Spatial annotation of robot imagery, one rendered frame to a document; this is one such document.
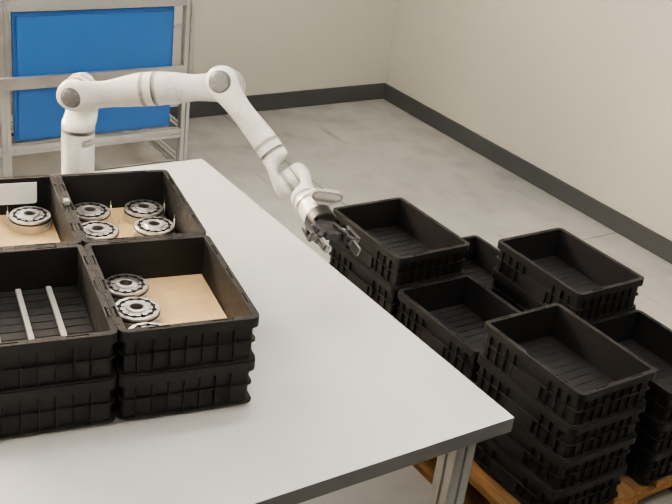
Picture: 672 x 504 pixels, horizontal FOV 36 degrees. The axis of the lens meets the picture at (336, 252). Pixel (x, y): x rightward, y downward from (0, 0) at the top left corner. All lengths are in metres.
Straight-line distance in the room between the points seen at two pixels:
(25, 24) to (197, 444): 2.64
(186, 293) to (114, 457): 0.48
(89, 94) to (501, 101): 3.31
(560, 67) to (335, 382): 3.31
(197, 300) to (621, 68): 3.18
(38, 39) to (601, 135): 2.69
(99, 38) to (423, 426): 2.76
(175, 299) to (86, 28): 2.33
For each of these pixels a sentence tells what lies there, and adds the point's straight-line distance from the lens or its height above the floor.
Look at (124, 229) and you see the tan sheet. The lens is 2.74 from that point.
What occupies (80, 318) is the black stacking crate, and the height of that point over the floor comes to 0.83.
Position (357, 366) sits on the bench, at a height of 0.70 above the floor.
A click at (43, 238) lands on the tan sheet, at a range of 2.69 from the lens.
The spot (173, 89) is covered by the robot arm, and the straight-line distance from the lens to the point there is 2.81.
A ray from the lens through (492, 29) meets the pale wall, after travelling 5.81.
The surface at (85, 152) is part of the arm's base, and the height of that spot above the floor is 0.92.
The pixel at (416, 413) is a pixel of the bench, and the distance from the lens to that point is 2.36.
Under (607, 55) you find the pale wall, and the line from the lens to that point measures 5.23.
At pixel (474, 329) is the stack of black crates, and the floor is 0.38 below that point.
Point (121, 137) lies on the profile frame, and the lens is 4.80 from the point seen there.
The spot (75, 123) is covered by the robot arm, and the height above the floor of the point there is 1.00.
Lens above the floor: 2.05
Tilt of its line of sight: 27 degrees down
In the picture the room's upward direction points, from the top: 7 degrees clockwise
